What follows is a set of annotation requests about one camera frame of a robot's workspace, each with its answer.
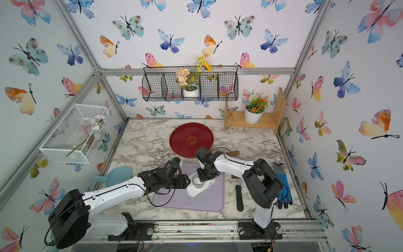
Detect teal plastic scoop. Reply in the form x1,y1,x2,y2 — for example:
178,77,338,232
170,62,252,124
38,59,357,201
91,167,133,188

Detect pink artificial flower stem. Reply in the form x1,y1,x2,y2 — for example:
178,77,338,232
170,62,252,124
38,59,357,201
66,114,108,157

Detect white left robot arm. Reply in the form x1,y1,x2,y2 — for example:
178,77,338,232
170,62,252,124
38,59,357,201
44,157,191,249

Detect red round tray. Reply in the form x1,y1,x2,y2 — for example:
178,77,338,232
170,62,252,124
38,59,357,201
170,122,214,159

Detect lavender silicone mat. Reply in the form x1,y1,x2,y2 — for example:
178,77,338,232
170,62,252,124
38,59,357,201
152,174,224,212

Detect blue rubber glove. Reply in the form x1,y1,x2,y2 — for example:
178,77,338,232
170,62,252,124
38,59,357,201
273,163,293,209

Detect white pot with flowers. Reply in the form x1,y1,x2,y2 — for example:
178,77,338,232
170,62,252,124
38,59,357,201
175,55,213,98

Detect white ribbed flower pot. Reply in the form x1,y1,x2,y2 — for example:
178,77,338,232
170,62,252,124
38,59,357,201
245,104,263,125

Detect wooden shelf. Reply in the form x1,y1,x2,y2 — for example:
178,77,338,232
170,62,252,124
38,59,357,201
224,88,287,132

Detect orange flower plant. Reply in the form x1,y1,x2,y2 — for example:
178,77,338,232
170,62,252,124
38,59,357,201
246,93,268,114

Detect white dough piece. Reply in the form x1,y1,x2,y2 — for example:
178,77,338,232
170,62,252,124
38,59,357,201
187,180,215,197

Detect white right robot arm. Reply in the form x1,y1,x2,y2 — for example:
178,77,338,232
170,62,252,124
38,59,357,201
196,147,284,228

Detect green paper packet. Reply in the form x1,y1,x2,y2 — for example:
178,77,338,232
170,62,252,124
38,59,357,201
278,117,293,137

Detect white mesh wall basket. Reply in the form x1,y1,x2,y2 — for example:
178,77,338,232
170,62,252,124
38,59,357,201
39,104,111,164

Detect black wire wall basket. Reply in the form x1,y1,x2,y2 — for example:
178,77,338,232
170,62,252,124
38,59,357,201
139,65,239,102

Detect black handled strainer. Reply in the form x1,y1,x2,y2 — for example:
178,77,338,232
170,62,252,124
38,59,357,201
232,175,244,212

